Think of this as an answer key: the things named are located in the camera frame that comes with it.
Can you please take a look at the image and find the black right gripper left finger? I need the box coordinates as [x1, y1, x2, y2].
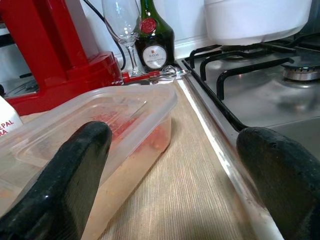
[0, 121, 113, 240]

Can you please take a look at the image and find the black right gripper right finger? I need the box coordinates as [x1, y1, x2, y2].
[236, 126, 320, 240]

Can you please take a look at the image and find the steel gas stove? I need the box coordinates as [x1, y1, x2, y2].
[176, 32, 320, 240]

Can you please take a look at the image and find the white carton red print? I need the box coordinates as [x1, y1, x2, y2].
[0, 96, 24, 137]

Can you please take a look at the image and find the clear plastic food container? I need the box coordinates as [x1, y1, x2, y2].
[0, 83, 179, 240]

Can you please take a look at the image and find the beige woven placemat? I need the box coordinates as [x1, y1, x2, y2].
[19, 82, 251, 240]

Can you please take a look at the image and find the round steel gas burner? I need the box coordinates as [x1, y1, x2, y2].
[282, 62, 320, 82]

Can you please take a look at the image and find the black stove pan grate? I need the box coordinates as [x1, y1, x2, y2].
[182, 33, 320, 132]

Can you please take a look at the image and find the red stand mixer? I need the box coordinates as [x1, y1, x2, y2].
[0, 0, 124, 117]

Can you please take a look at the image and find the white cooking pot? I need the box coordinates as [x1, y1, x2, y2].
[203, 0, 313, 46]

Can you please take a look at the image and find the clear wine glass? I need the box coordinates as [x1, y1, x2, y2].
[101, 0, 148, 77]

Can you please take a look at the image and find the dark green liquor bottle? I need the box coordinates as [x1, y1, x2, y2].
[134, 0, 176, 73]

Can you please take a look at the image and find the red handled metal whisk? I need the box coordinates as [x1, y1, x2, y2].
[121, 65, 192, 85]

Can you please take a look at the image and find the black mixer power cable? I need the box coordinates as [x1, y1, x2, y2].
[83, 0, 127, 71]

